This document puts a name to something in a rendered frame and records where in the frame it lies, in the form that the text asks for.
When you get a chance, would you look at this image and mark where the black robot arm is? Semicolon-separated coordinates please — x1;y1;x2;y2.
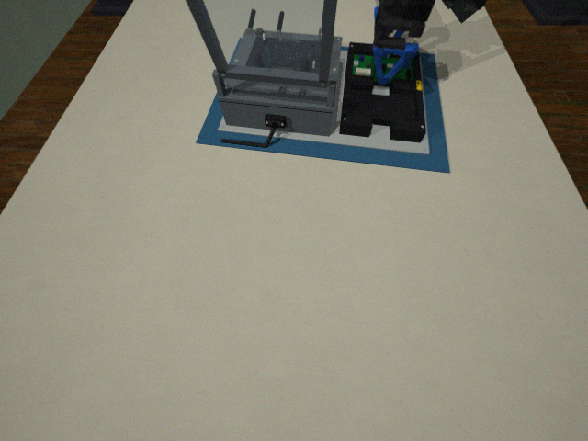
402;0;487;23

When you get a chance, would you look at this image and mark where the green circuit board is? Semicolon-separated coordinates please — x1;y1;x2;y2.
352;54;413;83

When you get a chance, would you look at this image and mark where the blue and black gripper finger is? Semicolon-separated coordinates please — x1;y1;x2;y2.
374;6;405;57
373;41;419;85

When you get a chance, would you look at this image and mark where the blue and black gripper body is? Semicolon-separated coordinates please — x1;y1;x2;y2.
374;0;425;50

